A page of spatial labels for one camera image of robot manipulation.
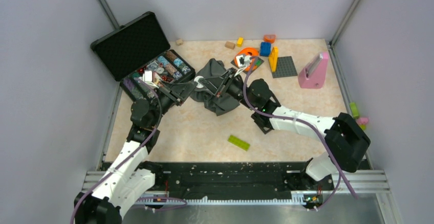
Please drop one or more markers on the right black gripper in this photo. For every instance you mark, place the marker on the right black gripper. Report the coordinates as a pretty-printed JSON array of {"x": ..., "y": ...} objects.
[{"x": 213, "y": 84}]

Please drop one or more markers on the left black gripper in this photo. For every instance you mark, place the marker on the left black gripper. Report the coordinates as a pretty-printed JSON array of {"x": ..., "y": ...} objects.
[{"x": 178, "y": 92}]

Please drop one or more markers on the grey t-shirt garment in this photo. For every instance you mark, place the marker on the grey t-shirt garment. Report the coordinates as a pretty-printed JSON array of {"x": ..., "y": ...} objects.
[{"x": 218, "y": 105}]

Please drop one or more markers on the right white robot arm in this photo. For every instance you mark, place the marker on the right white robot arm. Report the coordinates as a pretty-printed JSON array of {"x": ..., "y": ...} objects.
[{"x": 344, "y": 140}]

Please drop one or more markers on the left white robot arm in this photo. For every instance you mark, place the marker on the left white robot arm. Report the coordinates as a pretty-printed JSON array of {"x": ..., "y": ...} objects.
[{"x": 123, "y": 183}]

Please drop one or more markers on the tan wooden block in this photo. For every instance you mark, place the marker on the tan wooden block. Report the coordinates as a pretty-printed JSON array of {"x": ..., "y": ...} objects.
[{"x": 230, "y": 45}]

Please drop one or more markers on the small dark grey baseplate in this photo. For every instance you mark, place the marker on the small dark grey baseplate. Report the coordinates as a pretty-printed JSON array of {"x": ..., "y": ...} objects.
[{"x": 255, "y": 62}]

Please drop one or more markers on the small beige wooden cube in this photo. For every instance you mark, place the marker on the small beige wooden cube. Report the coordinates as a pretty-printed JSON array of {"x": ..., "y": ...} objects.
[{"x": 179, "y": 42}]

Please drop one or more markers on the orange letter e block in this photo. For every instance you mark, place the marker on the orange letter e block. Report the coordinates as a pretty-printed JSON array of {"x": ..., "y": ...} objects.
[{"x": 248, "y": 51}]

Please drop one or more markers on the small yellow block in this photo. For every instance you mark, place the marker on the small yellow block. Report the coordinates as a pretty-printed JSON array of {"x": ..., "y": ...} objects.
[{"x": 240, "y": 41}]

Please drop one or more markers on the black open poker chip case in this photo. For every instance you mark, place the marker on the black open poker chip case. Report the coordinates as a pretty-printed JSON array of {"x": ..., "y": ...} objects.
[{"x": 136, "y": 47}]

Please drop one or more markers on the blue lego block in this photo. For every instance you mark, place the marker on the blue lego block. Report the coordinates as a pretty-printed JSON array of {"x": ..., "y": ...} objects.
[{"x": 265, "y": 49}]

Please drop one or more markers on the yellow upright lego block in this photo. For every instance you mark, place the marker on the yellow upright lego block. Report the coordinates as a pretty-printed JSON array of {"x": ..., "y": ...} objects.
[{"x": 273, "y": 59}]

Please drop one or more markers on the lime green lego brick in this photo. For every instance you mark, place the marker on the lime green lego brick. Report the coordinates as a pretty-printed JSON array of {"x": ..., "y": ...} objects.
[{"x": 238, "y": 142}]

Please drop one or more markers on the large grey lego baseplate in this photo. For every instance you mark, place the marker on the large grey lego baseplate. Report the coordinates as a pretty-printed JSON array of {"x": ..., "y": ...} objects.
[{"x": 285, "y": 68}]

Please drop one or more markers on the orange curved toy piece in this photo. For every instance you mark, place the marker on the orange curved toy piece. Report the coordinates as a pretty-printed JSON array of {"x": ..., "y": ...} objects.
[{"x": 270, "y": 38}]

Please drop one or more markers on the pink wedge stand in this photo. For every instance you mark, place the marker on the pink wedge stand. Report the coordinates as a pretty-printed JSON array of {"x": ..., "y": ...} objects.
[{"x": 313, "y": 74}]

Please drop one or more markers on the green block outside table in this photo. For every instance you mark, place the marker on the green block outside table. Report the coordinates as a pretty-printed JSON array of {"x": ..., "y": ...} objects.
[{"x": 354, "y": 110}]

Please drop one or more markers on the pink block outside table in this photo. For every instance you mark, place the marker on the pink block outside table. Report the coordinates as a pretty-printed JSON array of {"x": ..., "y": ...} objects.
[{"x": 362, "y": 122}]

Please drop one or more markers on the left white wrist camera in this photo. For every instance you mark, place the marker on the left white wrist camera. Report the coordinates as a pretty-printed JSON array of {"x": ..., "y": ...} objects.
[{"x": 148, "y": 78}]

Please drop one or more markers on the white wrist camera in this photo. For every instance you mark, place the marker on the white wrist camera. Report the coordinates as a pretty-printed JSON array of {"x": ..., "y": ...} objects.
[
  {"x": 148, "y": 78},
  {"x": 243, "y": 61}
]

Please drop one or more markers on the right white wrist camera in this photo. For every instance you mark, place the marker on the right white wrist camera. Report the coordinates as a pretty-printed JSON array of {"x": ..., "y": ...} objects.
[{"x": 243, "y": 61}]

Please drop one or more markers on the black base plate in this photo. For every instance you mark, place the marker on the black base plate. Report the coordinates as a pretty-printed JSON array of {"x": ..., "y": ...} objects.
[{"x": 234, "y": 181}]

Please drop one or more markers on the white cable duct rail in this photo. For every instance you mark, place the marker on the white cable duct rail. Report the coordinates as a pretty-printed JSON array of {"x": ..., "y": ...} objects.
[{"x": 297, "y": 199}]

